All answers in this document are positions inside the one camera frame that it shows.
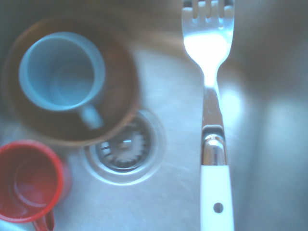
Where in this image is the metal drain strainer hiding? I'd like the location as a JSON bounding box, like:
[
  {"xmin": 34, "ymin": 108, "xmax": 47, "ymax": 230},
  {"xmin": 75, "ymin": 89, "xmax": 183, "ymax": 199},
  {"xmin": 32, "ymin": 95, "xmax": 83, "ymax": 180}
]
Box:
[{"xmin": 80, "ymin": 109, "xmax": 167, "ymax": 185}]

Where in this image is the white-handled metal fork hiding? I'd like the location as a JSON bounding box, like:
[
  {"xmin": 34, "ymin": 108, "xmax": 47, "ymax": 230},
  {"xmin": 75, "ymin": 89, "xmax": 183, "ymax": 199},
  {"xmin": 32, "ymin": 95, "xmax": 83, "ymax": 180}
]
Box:
[{"xmin": 181, "ymin": 0, "xmax": 235, "ymax": 231}]

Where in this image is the brown bowl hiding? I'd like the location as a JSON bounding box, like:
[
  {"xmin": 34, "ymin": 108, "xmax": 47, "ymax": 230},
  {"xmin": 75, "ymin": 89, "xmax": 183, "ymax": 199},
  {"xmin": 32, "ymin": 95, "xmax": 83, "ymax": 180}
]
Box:
[{"xmin": 3, "ymin": 18, "xmax": 141, "ymax": 147}]

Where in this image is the stainless steel double sink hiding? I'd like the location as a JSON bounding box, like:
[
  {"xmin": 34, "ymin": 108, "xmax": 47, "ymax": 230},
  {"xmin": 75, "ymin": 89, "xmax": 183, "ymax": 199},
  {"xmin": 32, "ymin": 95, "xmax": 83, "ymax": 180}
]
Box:
[{"xmin": 0, "ymin": 0, "xmax": 308, "ymax": 231}]

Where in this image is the red cup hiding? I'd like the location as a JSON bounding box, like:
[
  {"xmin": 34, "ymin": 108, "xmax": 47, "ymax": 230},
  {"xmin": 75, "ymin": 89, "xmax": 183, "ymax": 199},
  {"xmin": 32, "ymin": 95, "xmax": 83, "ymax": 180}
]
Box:
[{"xmin": 0, "ymin": 141, "xmax": 73, "ymax": 231}]

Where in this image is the grey mug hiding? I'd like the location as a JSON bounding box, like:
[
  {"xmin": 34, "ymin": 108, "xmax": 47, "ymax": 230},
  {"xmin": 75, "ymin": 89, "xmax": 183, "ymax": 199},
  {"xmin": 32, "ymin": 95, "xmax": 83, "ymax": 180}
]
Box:
[{"xmin": 18, "ymin": 31, "xmax": 106, "ymax": 129}]

